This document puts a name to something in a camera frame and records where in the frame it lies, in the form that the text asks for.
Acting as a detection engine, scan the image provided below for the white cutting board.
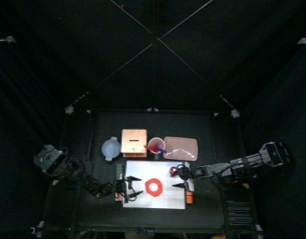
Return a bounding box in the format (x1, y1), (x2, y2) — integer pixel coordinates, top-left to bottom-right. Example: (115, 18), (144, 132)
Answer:
(124, 160), (188, 210)

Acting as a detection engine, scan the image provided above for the pink plastic cup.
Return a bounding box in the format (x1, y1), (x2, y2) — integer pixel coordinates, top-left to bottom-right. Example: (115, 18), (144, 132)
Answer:
(147, 136), (167, 155)

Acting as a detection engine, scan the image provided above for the black printed label sheet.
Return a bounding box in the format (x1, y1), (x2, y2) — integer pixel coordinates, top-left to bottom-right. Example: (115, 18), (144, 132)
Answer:
(224, 200), (255, 232)

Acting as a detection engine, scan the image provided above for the wooden box with slot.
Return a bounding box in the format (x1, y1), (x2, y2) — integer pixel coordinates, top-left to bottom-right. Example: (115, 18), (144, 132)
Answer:
(122, 129), (148, 158)

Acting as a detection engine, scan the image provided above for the red plastic utensil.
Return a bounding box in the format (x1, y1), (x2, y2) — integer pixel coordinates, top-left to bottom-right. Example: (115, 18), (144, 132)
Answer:
(144, 144), (159, 154)

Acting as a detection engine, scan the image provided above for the white bent wire tool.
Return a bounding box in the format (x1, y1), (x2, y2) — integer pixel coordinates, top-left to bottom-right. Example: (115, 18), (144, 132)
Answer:
(166, 148), (198, 159)

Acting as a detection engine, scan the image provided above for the pale blue bowl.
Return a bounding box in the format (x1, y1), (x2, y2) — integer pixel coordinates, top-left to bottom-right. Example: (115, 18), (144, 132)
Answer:
(102, 136), (123, 162)

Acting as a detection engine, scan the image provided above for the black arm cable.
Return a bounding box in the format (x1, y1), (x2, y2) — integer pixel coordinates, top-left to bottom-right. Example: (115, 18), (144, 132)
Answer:
(214, 169), (235, 190)

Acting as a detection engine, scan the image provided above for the thin diagonal brace cord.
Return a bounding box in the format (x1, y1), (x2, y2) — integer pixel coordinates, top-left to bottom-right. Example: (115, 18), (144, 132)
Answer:
(70, 0), (215, 108)
(108, 0), (238, 110)

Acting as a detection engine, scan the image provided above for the orange cylinder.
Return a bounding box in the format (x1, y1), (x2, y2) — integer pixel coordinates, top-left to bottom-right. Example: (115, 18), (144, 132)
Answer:
(184, 190), (195, 204)

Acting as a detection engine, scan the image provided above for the pink plastic tray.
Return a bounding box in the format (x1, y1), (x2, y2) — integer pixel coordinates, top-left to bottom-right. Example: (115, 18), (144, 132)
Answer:
(163, 135), (200, 162)

